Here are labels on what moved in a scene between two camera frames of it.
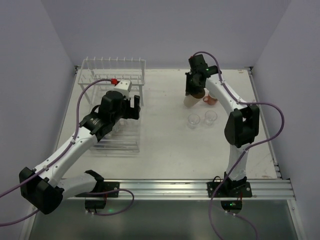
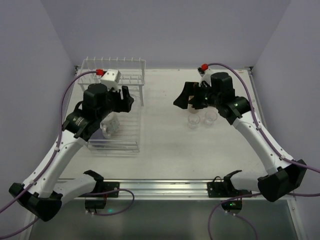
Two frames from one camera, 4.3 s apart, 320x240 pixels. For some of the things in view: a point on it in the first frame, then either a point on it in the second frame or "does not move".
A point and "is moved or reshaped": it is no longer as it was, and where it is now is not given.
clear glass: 193,121 does not move
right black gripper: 191,81 to 196,94
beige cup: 190,101 is moved or reshaped
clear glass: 210,117 does not move
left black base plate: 107,186 does not move
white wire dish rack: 125,137 does not move
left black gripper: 131,111 to 119,100
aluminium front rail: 273,189 does not move
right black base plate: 229,189 does not move
